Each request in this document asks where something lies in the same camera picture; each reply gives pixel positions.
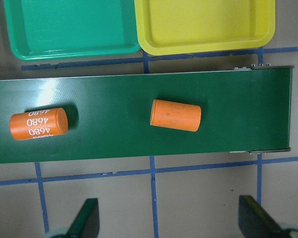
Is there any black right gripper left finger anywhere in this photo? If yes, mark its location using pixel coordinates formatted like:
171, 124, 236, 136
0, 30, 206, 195
48, 198, 100, 238

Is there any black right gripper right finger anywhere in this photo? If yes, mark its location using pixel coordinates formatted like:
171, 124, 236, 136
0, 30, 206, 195
238, 195, 298, 238

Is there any orange cylinder with 4680 print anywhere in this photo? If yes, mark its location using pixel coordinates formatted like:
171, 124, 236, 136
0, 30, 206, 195
9, 108, 69, 141

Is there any plain orange cylinder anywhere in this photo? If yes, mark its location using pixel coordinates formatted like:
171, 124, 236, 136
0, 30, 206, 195
150, 99, 202, 132

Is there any green conveyor belt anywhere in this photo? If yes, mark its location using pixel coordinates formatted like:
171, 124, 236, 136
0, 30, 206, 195
0, 66, 293, 164

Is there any green plastic tray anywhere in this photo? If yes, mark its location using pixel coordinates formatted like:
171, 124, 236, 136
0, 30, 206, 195
3, 0, 140, 61

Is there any yellow plastic tray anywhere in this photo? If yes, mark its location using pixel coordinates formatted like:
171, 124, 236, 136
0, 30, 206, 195
134, 0, 276, 56

